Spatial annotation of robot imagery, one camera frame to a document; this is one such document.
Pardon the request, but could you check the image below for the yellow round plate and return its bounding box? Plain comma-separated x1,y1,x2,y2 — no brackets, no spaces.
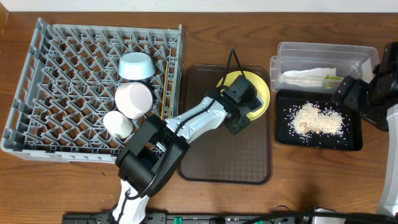
224,71,271,121

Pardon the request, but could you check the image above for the green yellow snack wrapper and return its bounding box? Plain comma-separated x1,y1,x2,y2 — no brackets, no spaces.
322,75,343,90

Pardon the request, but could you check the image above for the white napkin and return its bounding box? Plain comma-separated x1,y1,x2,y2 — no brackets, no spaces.
278,68,336,87

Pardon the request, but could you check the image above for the pink shallow bowl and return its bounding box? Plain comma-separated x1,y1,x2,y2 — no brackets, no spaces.
115,82,153,119

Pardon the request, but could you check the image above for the light blue bowl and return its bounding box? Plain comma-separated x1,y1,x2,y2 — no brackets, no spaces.
118,52,155,80

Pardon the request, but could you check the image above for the small white cup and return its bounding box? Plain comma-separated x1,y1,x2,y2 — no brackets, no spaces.
103,111,133,139

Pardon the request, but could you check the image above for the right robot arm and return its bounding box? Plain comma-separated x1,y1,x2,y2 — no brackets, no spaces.
331,42,397,218

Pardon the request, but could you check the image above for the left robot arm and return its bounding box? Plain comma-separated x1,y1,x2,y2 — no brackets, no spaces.
112,73,270,223

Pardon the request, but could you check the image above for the clear plastic waste bin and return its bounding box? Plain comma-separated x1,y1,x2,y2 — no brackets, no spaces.
270,42,379,93

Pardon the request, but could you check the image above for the spilled rice pile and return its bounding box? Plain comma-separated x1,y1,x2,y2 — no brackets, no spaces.
285,102,345,140

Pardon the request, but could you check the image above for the black rectangular tray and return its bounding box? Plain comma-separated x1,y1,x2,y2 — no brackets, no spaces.
275,90,363,151

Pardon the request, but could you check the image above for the brown plastic serving tray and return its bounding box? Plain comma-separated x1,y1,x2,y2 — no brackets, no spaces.
178,65,272,185

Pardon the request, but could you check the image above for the grey plastic dish rack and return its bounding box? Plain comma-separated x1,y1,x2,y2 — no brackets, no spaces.
1,19,185,164

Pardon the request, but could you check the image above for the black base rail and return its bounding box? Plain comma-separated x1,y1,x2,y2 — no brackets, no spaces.
62,211,312,224

